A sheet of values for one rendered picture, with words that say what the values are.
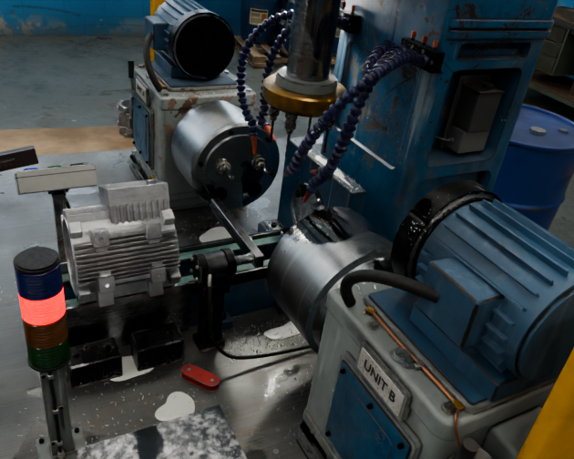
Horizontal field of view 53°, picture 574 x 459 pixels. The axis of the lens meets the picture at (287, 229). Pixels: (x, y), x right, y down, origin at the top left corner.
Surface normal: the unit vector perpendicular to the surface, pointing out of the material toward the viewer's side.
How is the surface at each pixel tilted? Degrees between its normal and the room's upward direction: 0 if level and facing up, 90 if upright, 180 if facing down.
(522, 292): 50
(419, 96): 90
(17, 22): 90
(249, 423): 0
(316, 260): 43
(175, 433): 0
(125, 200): 67
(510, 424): 0
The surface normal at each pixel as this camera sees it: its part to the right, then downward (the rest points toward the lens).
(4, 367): 0.12, -0.84
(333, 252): -0.36, -0.63
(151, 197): 0.46, 0.15
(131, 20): 0.41, 0.52
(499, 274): -0.59, -0.43
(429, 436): -0.88, 0.15
